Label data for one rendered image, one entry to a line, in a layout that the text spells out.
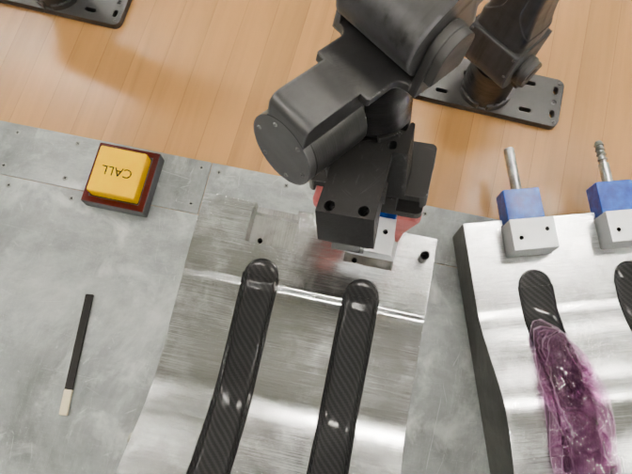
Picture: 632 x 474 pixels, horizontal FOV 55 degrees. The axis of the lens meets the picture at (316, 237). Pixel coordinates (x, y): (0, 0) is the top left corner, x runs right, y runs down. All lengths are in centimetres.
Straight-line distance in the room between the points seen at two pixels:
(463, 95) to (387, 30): 44
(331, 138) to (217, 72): 46
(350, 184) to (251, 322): 25
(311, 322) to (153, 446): 19
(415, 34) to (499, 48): 32
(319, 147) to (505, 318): 36
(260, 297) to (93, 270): 23
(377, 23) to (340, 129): 7
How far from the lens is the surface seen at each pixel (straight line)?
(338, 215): 43
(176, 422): 63
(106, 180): 77
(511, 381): 66
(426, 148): 54
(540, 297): 72
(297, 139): 40
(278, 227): 68
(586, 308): 73
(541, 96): 86
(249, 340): 64
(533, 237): 70
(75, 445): 77
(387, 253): 59
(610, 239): 74
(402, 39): 39
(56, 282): 80
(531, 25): 68
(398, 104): 46
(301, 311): 64
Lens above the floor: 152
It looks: 74 degrees down
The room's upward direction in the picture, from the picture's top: straight up
